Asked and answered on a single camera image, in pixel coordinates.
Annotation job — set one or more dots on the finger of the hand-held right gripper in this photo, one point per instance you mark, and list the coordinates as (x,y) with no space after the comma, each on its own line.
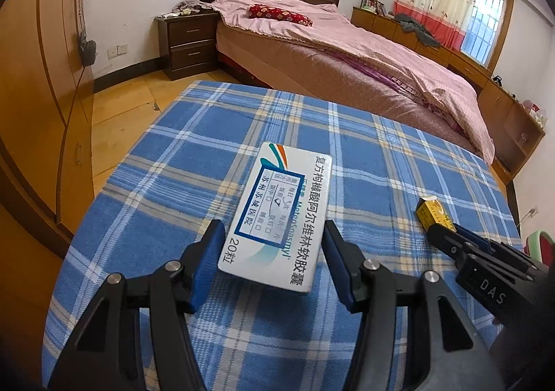
(451,243)
(475,235)

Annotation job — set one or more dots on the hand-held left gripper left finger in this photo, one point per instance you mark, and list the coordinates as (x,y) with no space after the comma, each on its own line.
(208,269)

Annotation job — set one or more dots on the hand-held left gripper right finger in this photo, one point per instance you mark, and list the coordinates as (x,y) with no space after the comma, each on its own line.
(342,274)

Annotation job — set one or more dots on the yellow small box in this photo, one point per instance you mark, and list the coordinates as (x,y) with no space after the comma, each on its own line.
(431,213)

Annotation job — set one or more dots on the red trash bin green rim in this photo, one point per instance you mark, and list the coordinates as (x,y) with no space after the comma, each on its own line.
(540,237)

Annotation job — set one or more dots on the white medicine box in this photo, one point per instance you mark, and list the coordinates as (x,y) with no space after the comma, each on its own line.
(277,217)

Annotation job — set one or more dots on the blue plaid table cloth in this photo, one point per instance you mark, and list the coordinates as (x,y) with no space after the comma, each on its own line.
(173,157)

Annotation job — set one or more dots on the long wooden cabinet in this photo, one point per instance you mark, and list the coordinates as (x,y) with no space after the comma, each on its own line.
(498,113)

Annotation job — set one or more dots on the small bottles on cabinet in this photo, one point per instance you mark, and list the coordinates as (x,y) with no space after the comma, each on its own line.
(534,110)

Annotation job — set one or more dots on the wooden bed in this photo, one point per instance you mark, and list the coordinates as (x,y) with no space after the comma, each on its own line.
(347,83)

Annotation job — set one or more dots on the window with grille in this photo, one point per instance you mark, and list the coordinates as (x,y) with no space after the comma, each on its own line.
(481,27)

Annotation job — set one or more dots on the grey clothes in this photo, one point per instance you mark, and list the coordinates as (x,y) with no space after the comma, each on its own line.
(416,29)

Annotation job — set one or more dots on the bed with pink bedspread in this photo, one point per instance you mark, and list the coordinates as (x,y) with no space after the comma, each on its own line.
(368,44)

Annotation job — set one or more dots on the dark wooden nightstand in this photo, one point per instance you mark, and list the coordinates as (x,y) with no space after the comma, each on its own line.
(190,44)

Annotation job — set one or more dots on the row of books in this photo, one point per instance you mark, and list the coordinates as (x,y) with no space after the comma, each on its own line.
(373,4)

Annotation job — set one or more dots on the grey hanging bag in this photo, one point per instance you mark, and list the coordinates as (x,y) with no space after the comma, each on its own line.
(86,48)

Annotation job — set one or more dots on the wooden wardrobe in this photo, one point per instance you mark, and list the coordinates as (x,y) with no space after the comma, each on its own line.
(34,70)

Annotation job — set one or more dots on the crumpled cloth on nightstand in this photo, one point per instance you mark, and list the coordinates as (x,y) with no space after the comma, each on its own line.
(190,5)

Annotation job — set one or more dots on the red floral pillow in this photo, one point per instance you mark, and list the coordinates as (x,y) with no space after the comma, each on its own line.
(279,14)

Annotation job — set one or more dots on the white wall outlet with plug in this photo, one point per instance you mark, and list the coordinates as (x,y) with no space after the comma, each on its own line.
(532,213)

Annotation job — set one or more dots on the low white wall outlet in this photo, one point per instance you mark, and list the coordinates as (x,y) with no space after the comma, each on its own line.
(118,50)

